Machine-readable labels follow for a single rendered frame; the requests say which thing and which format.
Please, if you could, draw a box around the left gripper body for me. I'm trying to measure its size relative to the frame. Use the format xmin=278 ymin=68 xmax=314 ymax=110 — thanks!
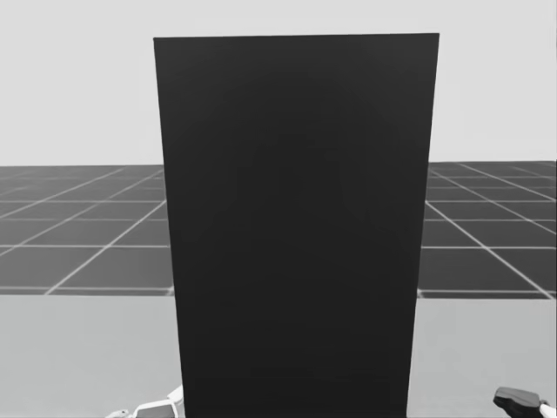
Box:
xmin=131 ymin=399 xmax=180 ymax=418

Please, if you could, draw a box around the black screen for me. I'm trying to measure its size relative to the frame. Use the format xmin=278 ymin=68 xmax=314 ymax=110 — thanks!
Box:
xmin=152 ymin=32 xmax=440 ymax=418

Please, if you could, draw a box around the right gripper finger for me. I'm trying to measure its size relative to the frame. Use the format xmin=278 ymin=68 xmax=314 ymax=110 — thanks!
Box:
xmin=492 ymin=386 xmax=557 ymax=418

